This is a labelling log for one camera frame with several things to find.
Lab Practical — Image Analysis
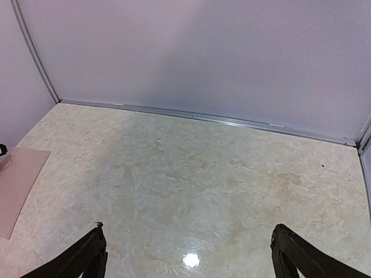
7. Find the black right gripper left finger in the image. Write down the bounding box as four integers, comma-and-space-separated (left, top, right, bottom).
24, 222, 108, 277

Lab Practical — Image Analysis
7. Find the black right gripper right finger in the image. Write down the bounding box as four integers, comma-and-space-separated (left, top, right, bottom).
270, 224, 368, 277

